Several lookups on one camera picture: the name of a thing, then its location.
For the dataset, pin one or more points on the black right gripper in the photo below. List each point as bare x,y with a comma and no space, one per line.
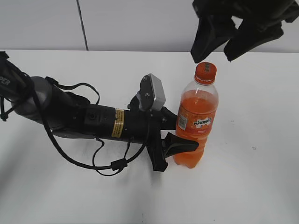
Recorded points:
261,24

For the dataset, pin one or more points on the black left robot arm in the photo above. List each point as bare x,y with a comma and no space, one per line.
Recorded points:
67,115

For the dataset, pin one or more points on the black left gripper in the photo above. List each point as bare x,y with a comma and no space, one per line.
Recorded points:
145,126

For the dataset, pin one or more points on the orange soda bottle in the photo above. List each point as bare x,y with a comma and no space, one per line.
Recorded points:
197,110

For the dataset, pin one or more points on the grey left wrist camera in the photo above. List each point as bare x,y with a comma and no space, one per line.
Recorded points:
151,95

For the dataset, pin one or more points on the orange bottle cap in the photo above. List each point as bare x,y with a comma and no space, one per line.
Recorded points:
205,71

